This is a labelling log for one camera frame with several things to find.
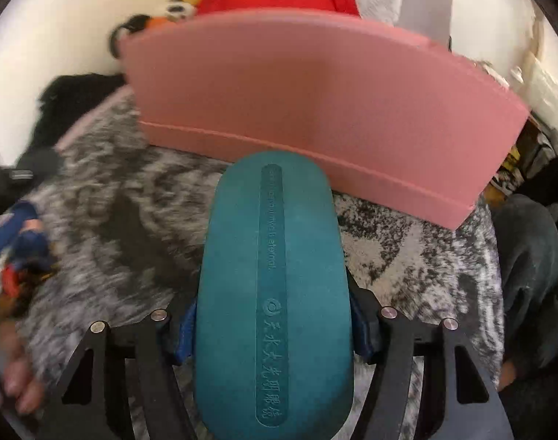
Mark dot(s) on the teal glasses case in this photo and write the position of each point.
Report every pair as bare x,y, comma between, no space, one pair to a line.
274,293

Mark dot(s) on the orange carrot plush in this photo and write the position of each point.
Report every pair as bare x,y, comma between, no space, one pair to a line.
157,22

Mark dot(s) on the blue red toy figure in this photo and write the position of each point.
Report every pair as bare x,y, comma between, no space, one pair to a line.
22,243

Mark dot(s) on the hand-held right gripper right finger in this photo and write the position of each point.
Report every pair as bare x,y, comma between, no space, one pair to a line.
359,330

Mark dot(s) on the cluttered wooden shelf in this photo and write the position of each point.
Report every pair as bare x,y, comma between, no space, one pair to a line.
508,174

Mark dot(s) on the grey cushion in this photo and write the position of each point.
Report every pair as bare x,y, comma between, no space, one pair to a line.
425,4

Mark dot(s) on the person's left hand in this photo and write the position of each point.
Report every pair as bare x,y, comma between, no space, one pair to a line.
24,385

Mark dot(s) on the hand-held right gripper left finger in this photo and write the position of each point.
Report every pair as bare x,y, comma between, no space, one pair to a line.
187,334

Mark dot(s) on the black furry cloth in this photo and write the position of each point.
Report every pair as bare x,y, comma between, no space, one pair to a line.
77,105

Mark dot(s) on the black white plush toy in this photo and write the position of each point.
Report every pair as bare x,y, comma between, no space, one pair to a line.
123,32

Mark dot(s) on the pink cardboard box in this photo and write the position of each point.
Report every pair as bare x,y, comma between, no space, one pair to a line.
306,101

